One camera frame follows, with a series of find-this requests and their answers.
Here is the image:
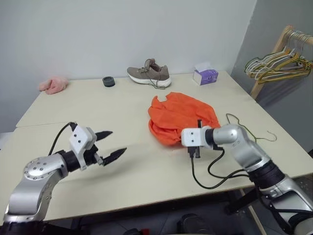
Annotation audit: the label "wooden clothes rack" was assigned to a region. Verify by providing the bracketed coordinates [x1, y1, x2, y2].
[249, 25, 313, 100]

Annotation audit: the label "orange shorts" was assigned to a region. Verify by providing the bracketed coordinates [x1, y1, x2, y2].
[147, 92, 222, 147]

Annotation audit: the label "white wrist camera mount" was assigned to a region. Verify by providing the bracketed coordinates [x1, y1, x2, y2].
[180, 125, 211, 148]
[69, 125, 97, 171]

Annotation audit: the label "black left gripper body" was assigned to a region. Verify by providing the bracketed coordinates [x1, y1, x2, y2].
[83, 143, 105, 167]

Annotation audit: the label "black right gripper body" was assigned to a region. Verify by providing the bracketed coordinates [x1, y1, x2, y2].
[195, 119, 203, 159]

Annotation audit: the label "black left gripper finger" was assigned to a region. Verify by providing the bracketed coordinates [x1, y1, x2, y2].
[95, 130, 113, 142]
[102, 147, 128, 167]

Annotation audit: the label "pink fluffy cloth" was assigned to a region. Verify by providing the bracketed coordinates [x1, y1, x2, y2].
[38, 75, 70, 95]

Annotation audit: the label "purple tissue box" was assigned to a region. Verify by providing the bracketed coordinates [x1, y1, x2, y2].
[192, 62, 219, 86]

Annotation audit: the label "taupe sneaker with white sole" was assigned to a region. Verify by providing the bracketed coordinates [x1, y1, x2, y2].
[127, 58, 172, 89]

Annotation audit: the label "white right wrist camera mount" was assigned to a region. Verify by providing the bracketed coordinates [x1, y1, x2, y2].
[180, 125, 211, 148]

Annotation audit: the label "black table frame bar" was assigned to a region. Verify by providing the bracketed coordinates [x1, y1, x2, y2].
[224, 188, 261, 216]

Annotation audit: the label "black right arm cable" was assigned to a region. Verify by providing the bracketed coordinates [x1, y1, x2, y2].
[187, 146, 252, 189]

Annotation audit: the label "yellow wire hanger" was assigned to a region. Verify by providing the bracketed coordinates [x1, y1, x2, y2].
[254, 33, 313, 83]

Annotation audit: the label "white wire hanger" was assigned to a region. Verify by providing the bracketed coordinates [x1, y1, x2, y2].
[245, 31, 305, 76]

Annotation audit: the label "olive green wire hanger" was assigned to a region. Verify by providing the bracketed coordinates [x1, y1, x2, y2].
[225, 113, 278, 143]

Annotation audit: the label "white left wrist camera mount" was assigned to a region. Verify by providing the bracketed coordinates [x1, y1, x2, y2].
[69, 125, 97, 171]

